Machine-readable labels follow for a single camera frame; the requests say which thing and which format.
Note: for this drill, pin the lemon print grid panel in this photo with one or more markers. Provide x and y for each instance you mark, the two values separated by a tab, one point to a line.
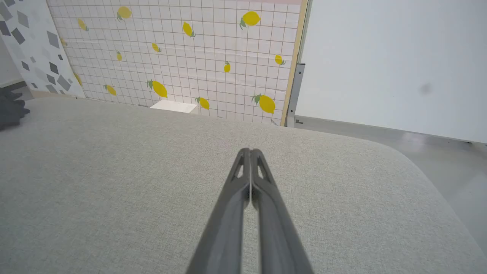
198	57

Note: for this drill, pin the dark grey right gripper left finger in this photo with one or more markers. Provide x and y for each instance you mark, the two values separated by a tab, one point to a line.
224	228

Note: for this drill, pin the white and black raglan shirt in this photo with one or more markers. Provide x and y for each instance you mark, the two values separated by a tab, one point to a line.
9	110

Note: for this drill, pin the grey diamond pattern panel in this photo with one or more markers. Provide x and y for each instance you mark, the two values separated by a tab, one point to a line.
34	42

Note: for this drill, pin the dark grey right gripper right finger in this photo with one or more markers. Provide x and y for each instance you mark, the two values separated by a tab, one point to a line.
277	236

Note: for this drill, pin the small white box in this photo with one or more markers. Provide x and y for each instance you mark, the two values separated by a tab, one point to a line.
175	106

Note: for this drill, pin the grey metal bracket post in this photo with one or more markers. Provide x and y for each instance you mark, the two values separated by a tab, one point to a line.
295	91

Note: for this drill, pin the light wooden panel edge strip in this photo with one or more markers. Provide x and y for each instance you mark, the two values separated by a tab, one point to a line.
295	38

